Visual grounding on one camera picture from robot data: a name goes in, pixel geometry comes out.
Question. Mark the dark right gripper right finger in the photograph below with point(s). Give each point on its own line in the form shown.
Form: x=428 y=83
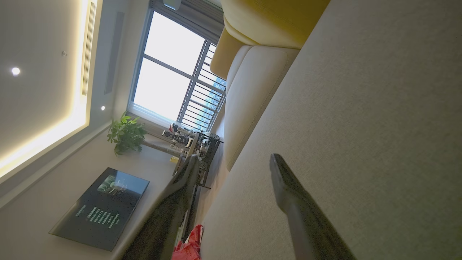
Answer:
x=303 y=224

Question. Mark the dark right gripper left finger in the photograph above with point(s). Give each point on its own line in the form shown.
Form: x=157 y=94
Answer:
x=166 y=216

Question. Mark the red basketball jersey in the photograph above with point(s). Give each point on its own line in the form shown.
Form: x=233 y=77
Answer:
x=189 y=245

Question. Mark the black flat television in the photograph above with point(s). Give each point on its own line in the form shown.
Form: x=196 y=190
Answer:
x=103 y=209

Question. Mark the black metal shelf rack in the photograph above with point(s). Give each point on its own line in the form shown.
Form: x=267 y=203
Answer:
x=209 y=151

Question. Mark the white toy robot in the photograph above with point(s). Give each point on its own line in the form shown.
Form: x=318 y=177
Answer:
x=178 y=135

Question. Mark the green potted plant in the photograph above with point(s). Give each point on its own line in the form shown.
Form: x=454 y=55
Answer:
x=126 y=134

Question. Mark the grey sofa seat cushion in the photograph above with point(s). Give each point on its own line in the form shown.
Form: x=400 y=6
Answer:
x=379 y=108

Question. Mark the grey sofa back cushion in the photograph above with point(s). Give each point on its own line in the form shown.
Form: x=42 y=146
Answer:
x=252 y=94

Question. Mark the large window with railing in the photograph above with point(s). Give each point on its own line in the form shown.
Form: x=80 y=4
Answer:
x=169 y=68

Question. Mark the tan yellow cushion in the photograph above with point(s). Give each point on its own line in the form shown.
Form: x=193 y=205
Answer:
x=225 y=54

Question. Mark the long ceiling air vent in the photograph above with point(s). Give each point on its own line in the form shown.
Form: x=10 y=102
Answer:
x=87 y=47

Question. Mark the yellow sofa cushion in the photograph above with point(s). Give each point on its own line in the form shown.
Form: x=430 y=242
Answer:
x=278 y=21

